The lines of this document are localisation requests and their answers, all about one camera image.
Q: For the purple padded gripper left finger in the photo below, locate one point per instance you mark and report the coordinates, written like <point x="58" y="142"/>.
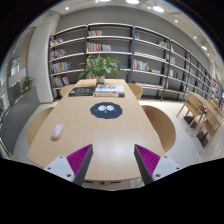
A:
<point x="72" y="167"/>

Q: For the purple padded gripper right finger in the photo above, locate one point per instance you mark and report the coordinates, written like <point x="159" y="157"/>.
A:
<point x="152" y="166"/>

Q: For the pink white computer mouse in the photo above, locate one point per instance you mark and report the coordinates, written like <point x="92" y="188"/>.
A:
<point x="57" y="131"/>

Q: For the dark round cartoon mouse pad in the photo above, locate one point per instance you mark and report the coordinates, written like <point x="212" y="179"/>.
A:
<point x="106" y="110"/>

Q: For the wooden chair near right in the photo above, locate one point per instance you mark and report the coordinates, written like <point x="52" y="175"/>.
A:
<point x="163" y="126"/>

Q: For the long wooden table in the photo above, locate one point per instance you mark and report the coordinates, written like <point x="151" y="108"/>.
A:
<point x="113" y="140"/>

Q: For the wooden chair right front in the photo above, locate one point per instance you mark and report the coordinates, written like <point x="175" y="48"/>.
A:
<point x="211" y="123"/>

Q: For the wooden chair at side table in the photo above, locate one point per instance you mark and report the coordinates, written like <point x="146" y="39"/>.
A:
<point x="195" y="107"/>

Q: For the black book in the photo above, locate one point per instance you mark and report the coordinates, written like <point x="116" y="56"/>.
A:
<point x="82" y="91"/>

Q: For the wooden chair far right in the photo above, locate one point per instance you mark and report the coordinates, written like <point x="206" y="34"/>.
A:
<point x="136" y="89"/>

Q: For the wooden chair far left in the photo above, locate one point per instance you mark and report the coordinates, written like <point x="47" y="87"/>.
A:
<point x="65" y="89"/>

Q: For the stack of white red books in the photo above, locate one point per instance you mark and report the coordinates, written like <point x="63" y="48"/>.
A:
<point x="110" y="90"/>

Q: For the wooden side table right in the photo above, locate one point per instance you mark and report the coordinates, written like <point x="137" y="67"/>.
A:
<point x="207" y="107"/>

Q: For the green potted plant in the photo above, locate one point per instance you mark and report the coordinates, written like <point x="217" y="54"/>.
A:
<point x="99" y="67"/>

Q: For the small plant at left wall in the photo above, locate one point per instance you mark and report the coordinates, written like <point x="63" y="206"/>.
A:
<point x="27" y="83"/>

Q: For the large grey wall bookshelf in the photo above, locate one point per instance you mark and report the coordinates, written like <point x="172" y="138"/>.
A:
<point x="161" y="66"/>

